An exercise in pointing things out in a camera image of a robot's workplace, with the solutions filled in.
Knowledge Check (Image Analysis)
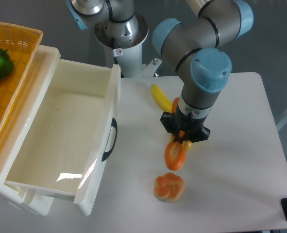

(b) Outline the yellow bell pepper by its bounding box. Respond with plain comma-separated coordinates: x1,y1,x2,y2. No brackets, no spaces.
169,134,192,151

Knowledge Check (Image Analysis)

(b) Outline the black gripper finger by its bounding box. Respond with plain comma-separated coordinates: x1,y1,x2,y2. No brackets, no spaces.
160,112,179,141
186,126,210,143

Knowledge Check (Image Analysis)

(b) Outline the orange woven plastic basket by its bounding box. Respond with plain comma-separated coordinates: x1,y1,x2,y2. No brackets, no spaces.
0,22,43,134

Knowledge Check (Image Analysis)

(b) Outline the white plastic drawer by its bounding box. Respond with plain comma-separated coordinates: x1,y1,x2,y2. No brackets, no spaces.
5,59,121,216

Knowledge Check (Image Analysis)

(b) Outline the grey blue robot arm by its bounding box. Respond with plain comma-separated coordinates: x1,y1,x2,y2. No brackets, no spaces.
66,0,253,142

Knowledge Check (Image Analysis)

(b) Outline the yellow banana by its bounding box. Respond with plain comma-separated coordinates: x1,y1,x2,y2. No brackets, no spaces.
150,83,172,112

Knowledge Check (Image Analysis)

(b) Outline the white plastic drawer cabinet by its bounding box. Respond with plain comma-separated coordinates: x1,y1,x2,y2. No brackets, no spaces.
0,45,60,216

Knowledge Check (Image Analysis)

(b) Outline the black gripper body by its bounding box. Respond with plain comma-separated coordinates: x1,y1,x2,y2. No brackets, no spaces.
173,106,207,141

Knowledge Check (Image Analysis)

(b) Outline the round knotted bread roll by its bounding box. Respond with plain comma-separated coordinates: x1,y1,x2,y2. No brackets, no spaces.
153,172,185,202

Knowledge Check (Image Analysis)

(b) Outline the long orange baguette bread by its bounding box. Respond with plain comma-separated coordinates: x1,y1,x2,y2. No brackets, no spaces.
164,97,186,171

